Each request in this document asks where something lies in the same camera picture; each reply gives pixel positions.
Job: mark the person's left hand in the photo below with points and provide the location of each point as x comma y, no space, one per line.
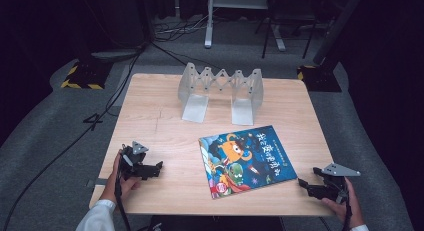
120,187

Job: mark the grey tape strip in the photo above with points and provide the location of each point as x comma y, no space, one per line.
100,182

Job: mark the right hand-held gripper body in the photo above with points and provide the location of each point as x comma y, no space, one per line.
335,187

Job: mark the black chair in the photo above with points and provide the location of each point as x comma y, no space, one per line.
290,14

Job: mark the person's right hand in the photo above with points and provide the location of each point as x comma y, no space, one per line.
355,211

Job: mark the white desk frame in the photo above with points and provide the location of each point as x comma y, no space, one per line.
209,27

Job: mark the black stand with striped base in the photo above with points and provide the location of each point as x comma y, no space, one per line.
321,79
86,76

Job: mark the blue cartoon picture book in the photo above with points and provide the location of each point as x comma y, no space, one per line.
246,161

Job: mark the grey flat stand foot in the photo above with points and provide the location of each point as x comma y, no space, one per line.
116,54

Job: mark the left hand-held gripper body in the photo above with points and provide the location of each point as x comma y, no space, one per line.
131,164

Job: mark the translucent expandable book rack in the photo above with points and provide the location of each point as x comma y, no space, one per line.
195,106

